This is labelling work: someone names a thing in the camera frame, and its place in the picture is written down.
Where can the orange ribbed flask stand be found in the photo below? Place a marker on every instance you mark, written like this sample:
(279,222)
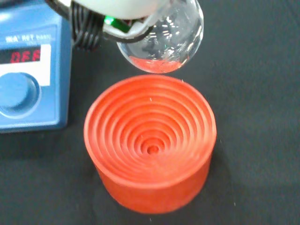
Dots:
(150,145)

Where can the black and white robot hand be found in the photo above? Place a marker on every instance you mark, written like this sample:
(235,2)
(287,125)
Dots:
(112,14)

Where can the heater with blue base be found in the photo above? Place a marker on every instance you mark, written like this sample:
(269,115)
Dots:
(28,93)

